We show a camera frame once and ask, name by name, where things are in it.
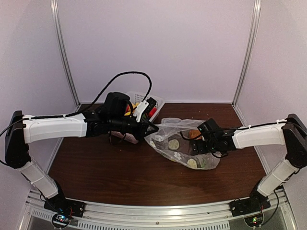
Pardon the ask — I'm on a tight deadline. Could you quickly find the pink fruit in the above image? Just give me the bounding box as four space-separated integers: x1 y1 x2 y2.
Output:
124 106 131 116

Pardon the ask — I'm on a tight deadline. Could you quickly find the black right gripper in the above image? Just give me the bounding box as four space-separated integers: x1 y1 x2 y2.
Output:
192 138 218 155

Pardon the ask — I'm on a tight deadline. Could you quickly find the white perforated plastic basket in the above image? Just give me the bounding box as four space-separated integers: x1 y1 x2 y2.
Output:
126 92 165 123

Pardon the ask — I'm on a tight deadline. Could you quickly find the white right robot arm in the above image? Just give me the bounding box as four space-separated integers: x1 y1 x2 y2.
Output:
188 114 307 212

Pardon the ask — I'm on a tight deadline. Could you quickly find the clear printed plastic bag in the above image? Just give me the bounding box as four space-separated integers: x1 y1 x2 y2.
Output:
144 117 220 170

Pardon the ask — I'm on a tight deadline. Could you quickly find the right aluminium corner post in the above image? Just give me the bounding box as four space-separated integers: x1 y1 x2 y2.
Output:
232 0 261 107

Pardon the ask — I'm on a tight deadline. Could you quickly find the orange fruit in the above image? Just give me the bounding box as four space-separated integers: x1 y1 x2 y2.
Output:
188 130 202 139

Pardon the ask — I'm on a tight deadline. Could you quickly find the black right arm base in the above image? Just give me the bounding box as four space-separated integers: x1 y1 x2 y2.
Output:
229 192 271 228

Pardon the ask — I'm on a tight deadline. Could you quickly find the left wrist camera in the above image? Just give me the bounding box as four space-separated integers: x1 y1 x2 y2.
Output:
133 97 157 123

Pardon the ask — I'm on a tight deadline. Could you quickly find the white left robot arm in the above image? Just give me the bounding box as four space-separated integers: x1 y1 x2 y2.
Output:
3 92 160 213

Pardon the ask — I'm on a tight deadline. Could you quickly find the aluminium corner post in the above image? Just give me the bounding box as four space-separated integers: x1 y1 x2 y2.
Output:
232 0 261 107
50 0 80 106

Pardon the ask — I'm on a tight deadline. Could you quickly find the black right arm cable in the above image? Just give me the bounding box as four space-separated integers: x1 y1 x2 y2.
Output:
179 130 204 142

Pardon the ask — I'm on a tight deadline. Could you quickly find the left aluminium corner post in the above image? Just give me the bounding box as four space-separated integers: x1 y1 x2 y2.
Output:
50 0 80 106

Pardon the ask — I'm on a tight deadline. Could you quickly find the red fruit in basket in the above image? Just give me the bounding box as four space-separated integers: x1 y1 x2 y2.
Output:
148 108 157 118

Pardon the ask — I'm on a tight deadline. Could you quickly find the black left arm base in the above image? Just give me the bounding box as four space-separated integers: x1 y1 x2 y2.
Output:
40 181 85 230

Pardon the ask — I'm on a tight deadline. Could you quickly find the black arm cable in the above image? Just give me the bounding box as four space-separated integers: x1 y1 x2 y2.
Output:
0 71 154 166
179 130 204 142

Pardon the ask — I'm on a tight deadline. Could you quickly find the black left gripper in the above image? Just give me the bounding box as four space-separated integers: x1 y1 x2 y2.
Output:
109 115 159 140

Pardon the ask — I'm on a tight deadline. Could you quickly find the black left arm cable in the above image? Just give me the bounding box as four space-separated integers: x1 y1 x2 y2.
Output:
0 71 154 166

